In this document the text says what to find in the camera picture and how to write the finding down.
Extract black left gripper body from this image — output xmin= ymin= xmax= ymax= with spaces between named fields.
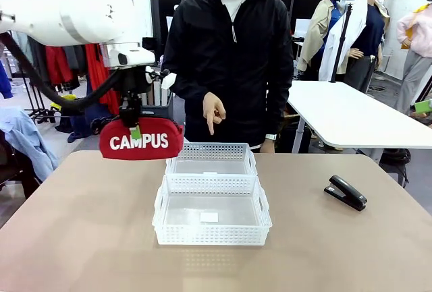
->
xmin=117 ymin=66 xmax=152 ymax=111

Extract red CAMPUS pouch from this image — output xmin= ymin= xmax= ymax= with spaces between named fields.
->
xmin=98 ymin=117 xmax=185 ymax=162

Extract black stapler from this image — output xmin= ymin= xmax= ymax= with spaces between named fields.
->
xmin=323 ymin=175 xmax=369 ymax=212

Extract person's right forearm black sleeve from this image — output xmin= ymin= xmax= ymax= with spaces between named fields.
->
xmin=163 ymin=67 xmax=212 ymax=108

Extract person's left forearm black sleeve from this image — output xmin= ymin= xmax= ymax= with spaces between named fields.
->
xmin=265 ymin=81 xmax=295 ymax=136

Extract person's right hand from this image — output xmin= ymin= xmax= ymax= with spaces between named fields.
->
xmin=202 ymin=90 xmax=227 ymax=136

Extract dark grey storage bin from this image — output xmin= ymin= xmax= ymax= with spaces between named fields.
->
xmin=139 ymin=104 xmax=175 ymax=128

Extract red hanging dress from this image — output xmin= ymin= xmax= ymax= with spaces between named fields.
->
xmin=84 ymin=42 xmax=121 ymax=106

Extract dark grey hanging jacket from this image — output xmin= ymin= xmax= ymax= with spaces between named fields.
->
xmin=63 ymin=45 xmax=89 ymax=74

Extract yellow cloth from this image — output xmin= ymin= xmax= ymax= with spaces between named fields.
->
xmin=49 ymin=94 xmax=77 ymax=110

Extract red hanging jacket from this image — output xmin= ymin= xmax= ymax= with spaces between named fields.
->
xmin=43 ymin=45 xmax=76 ymax=86

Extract small white perforated plastic basket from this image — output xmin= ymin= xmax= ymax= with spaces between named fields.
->
xmin=165 ymin=142 xmax=259 ymax=177

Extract person in black jacket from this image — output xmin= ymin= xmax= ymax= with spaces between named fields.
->
xmin=161 ymin=0 xmax=295 ymax=154

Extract light blue shirt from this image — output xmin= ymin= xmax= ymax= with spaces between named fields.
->
xmin=0 ymin=105 xmax=60 ymax=182

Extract dark chair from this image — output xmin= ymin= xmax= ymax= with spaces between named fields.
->
xmin=0 ymin=129 xmax=42 ymax=199

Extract large white perforated plastic basket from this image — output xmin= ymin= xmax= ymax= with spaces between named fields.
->
xmin=151 ymin=173 xmax=273 ymax=247

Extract white sign board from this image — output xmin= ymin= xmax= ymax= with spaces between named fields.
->
xmin=294 ymin=18 xmax=313 ymax=36

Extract mannequin in beige trench coat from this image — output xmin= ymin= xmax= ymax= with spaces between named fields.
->
xmin=296 ymin=0 xmax=366 ymax=81

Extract white hanging shirt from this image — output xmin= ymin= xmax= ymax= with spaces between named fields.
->
xmin=318 ymin=0 xmax=369 ymax=83

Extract black tripod pole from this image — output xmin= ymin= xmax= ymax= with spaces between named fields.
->
xmin=329 ymin=3 xmax=354 ymax=84

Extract white background table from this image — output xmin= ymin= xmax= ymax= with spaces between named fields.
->
xmin=286 ymin=80 xmax=432 ymax=154

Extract mannequin in navy top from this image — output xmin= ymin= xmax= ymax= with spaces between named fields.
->
xmin=347 ymin=0 xmax=392 ymax=92

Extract black bag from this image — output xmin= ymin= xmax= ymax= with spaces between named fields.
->
xmin=377 ymin=148 xmax=412 ymax=175

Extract bystander in pink hoodie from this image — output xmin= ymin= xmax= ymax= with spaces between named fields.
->
xmin=394 ymin=0 xmax=432 ymax=115

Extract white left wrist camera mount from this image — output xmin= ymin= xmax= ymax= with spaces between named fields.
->
xmin=144 ymin=65 xmax=178 ymax=90

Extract black left arm cable sleeve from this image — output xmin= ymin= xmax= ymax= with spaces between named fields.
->
xmin=0 ymin=31 xmax=123 ymax=117

